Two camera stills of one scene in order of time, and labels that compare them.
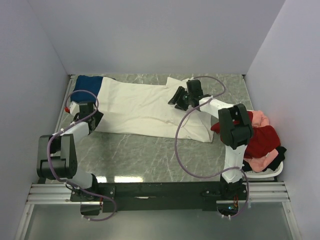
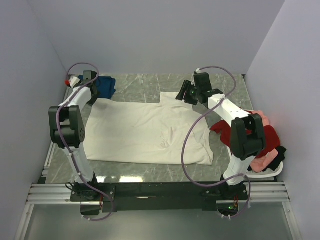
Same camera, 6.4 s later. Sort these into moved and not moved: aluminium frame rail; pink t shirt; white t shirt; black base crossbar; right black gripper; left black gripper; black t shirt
Moved: right black gripper; left black gripper; white t shirt
Not moved: black t shirt; pink t shirt; aluminium frame rail; black base crossbar
